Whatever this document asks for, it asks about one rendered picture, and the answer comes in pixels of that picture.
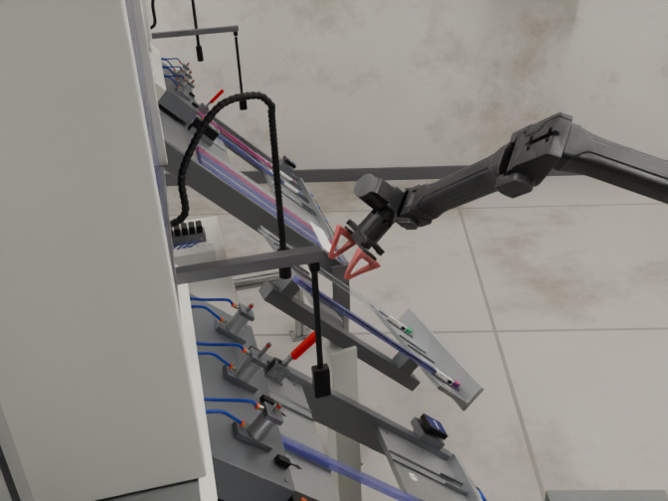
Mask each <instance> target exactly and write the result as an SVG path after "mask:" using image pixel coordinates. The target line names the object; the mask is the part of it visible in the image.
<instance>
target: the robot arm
mask: <svg viewBox="0 0 668 501"><path fill-rule="evenodd" d="M573 118H574V117H573V116H571V115H568V114H566V113H563V112H558V113H556V114H554V115H552V116H550V117H547V118H545V119H543V120H541V121H539V122H537V123H533V124H529V125H527V126H525V127H523V128H521V129H519V130H517V131H515V132H513V133H512V136H511V139H510V142H509V143H507V144H505V145H503V146H502V147H500V148H499V149H498V150H497V151H496V152H495V153H493V154H491V155H490V156H488V157H486V158H484V159H482V160H480V161H478V162H476V163H473V164H471V165H469V166H467V167H465V168H463V169H461V170H459V171H457V172H455V173H452V174H450V175H448V176H446V177H444V178H442V179H440V180H438V181H436V182H433V183H425V184H422V185H420V184H417V185H415V186H413V187H411V188H405V189H404V190H403V191H402V190H401V189H400V188H399V187H397V186H394V187H393V186H391V185H390V184H389V183H387V182H386V181H385V180H384V179H382V178H378V177H377V178H376V177H375V176H374V175H373V174H365V175H363V176H362V177H361V178H360V179H359V180H358V181H357V182H356V184H355V187H354V194H355V195H356V196H357V197H358V198H359V199H361V200H362V201H363V202H364V203H366V204H367V205H368V206H369V207H371V208H372V209H373V210H372V211H371V212H370V213H369V214H368V215H367V217H366V218H365V219H364V220H363V221H362V222H361V223H360V224H359V226H358V225H357V224H356V223H355V222H353V221H352V220H351V219H349V220H348V221H347V222H346V224H347V225H348V226H350V227H351V229H352V230H353V231H354V232H353V231H352V230H351V229H349V228H348V227H347V226H345V228H343V227H342V226H341V225H339V224H337V226H336V229H335V234H334V238H333V242H332V246H331V249H330V252H329V254H328V257H330V258H331V259H333V258H335V257H337V256H338V255H340V254H341V253H343V252H344V251H347V250H348V249H350V248H351V247H353V246H354V245H358V247H357V249H356V251H355V253H354V255H353V257H352V259H351V261H350V264H349V266H348V268H347V270H346V272H345V274H344V278H346V279H347V280H349V279H351V278H353V277H356V276H358V275H360V274H362V273H365V272H367V271H370V270H373V269H376V268H379V267H380V266H381V265H380V264H379V263H378V262H377V258H376V257H375V256H374V255H373V254H372V253H370V252H369V249H370V248H373V249H374V250H375V251H376V253H377V254H378V255H380V256H382V254H383V253H384V252H385V251H384V250H383V249H382V248H381V247H380V246H379V245H378V244H377V242H378V241H379V240H380V239H381V238H382V237H383V235H384V234H385V233H386V232H387V231H388V230H389V229H390V228H391V226H392V225H393V224H394V223H397V224H398V225H400V226H401V227H402V228H405V229H406V230H417V229H418V228H421V227H424V226H427V225H430V224H431V222H432V220H434V219H437V218H438V217H440V216H441V215H442V214H443V213H445V212H447V211H449V210H451V209H454V208H456V207H459V206H461V205H464V204H467V203H469V202H472V201H474V200H477V199H479V198H482V197H485V196H487V195H490V194H492V193H495V192H497V191H498V192H499V193H501V194H503V195H505V196H507V197H509V198H512V199H514V198H516V197H519V196H522V195H525V194H527V193H530V192H532V191H533V187H536V186H539V185H540V184H541V183H542V181H543V180H544V179H545V178H546V176H547V175H548V174H549V173H550V172H551V170H552V169H554V170H557V171H567V172H573V173H578V174H582V175H585V176H589V177H591V178H594V179H597V180H599V181H602V182H605V183H608V184H611V185H614V186H617V187H619V188H622V189H625V190H628V191H631V192H634V193H636V194H639V195H642V196H645V197H648V198H651V199H653V200H656V201H659V202H662V203H665V204H668V161H666V160H663V159H661V158H658V157H655V156H652V155H649V154H646V153H643V152H640V151H638V150H635V149H632V148H629V147H626V146H623V145H620V144H617V143H615V142H612V141H609V140H606V139H604V138H601V137H599V136H597V135H595V134H593V133H591V132H589V131H587V130H585V129H584V128H582V127H581V126H580V125H578V124H575V123H572V121H573ZM341 235H342V236H344V237H345V238H346V239H348V240H349V241H348V242H347V243H346V244H345V245H343V246H342V247H341V248H340V249H338V250H337V251H335V249H336V246H337V244H338V241H339V239H340V236H341ZM366 249H367V250H366ZM334 251H335V252H334ZM361 258H362V259H363V260H365V261H366V262H367V263H368V264H367V265H365V266H363V267H361V268H360V269H358V270H356V271H354V272H353V273H351V272H352V270H353V268H354V267H355V265H356V264H357V263H358V261H359V260H360V259H361Z"/></svg>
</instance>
